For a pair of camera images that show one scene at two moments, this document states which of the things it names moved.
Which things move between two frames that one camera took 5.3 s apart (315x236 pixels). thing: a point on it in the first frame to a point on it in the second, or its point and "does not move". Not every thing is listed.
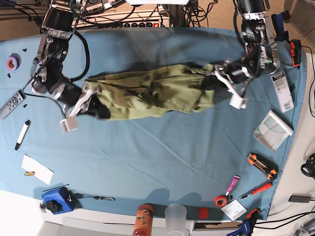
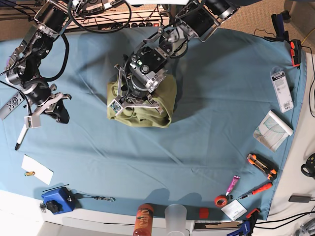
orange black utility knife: x=269 y=167 does not move
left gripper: x=72 y=99 to x=39 y=96
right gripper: x=235 y=74 to x=135 y=89
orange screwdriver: x=262 y=188 does not move
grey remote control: x=10 y=105 does not move
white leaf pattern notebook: x=272 y=132 does not move
